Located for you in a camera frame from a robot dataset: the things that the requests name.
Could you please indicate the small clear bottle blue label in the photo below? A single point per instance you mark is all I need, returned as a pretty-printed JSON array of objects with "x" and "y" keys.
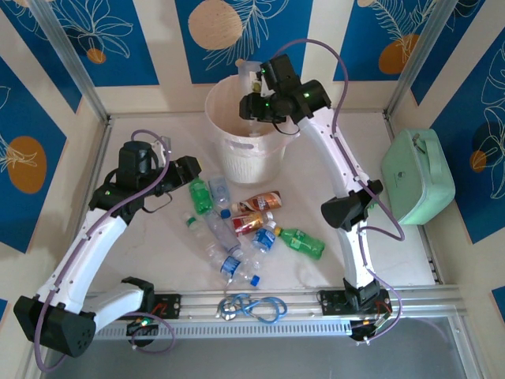
[{"x": 263, "y": 239}]

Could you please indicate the clear bottle green label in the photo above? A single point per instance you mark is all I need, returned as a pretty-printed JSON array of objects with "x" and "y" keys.
[{"x": 248, "y": 77}]

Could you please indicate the black right mount plate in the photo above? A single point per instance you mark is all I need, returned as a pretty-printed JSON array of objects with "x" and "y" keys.
[{"x": 331, "y": 304}]

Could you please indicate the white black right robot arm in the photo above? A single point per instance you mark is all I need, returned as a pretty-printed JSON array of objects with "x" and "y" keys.
[{"x": 335, "y": 150}]

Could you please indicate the black left mount plate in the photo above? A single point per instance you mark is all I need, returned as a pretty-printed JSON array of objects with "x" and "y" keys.
[{"x": 171, "y": 306}]

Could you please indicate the brown coffee drink bottle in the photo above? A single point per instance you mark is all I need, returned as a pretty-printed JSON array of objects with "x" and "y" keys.
[{"x": 262, "y": 201}]

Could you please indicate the clear bottle blue label blue cap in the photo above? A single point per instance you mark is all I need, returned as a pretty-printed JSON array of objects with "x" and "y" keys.
[{"x": 230, "y": 265}]

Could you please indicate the mint green zip case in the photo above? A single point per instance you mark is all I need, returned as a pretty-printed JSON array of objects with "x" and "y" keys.
[{"x": 418, "y": 177}]

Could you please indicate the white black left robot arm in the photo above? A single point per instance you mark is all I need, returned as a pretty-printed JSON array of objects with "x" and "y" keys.
[{"x": 90, "y": 252}]

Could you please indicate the green plastic bottle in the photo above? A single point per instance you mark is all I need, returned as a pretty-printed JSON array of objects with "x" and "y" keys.
[
  {"x": 201, "y": 197},
  {"x": 304, "y": 245}
]

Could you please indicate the grey front panel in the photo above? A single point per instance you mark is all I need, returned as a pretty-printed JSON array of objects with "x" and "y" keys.
[{"x": 252, "y": 361}]

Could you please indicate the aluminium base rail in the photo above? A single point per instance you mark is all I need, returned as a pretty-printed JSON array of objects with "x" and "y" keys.
[{"x": 201, "y": 306}]

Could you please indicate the black mount plate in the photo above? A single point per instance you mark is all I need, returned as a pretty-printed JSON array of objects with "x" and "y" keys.
[
  {"x": 171, "y": 306},
  {"x": 331, "y": 304}
]

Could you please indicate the white plastic bin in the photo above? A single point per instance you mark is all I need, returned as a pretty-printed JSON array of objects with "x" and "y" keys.
[{"x": 252, "y": 166}]

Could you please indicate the aluminium frame post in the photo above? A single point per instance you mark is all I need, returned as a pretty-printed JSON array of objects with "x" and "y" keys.
[
  {"x": 417, "y": 59},
  {"x": 72, "y": 59}
]

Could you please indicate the long clear plastic bottle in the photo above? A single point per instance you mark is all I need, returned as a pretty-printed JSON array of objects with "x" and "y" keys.
[{"x": 221, "y": 231}]

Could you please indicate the crushed clear bottle pale label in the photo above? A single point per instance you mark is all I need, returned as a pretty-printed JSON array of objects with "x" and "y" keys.
[{"x": 219, "y": 189}]

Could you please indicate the red gold drink bottle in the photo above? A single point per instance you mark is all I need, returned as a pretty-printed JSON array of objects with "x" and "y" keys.
[{"x": 246, "y": 223}]

